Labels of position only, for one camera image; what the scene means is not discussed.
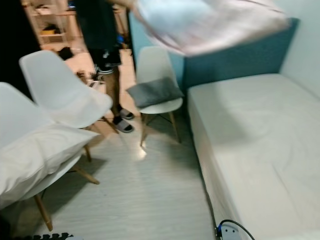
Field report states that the grey sandal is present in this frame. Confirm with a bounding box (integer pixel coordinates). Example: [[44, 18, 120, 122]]
[[112, 117, 135, 134], [119, 108, 135, 121]]

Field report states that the black bag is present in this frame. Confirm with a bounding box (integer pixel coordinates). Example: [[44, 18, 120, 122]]
[[58, 46, 76, 61]]

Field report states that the person's hand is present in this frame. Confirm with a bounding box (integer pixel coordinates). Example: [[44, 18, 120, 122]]
[[120, 0, 139, 12]]

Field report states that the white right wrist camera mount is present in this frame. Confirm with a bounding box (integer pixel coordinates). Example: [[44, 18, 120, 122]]
[[216, 223, 245, 240]]

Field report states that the black curtain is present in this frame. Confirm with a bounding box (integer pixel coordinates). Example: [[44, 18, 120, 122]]
[[0, 0, 42, 99]]

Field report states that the person in black clothes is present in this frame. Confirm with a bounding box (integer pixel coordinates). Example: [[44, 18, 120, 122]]
[[74, 0, 136, 134]]

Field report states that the blue upholstered headboard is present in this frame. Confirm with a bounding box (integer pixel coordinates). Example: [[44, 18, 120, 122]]
[[182, 18, 301, 91]]

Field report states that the grey pillow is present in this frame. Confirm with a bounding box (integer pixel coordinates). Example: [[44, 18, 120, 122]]
[[126, 77, 185, 110]]

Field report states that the large white pillow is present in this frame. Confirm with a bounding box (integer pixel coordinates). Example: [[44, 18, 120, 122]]
[[0, 123, 101, 209]]

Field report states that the white bed mattress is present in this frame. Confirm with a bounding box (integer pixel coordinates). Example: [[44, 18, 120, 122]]
[[187, 73, 320, 240]]

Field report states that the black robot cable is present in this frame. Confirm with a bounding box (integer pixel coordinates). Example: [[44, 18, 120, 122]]
[[218, 219, 256, 240]]

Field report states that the white chair with grey pillow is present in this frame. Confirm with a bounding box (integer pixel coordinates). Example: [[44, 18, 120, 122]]
[[135, 46, 185, 147]]

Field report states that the wooden storage shelf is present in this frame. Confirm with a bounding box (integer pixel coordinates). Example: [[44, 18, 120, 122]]
[[22, 0, 82, 51]]

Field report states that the empty white shell chair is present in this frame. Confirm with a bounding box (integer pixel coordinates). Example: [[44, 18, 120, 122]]
[[19, 50, 120, 163]]

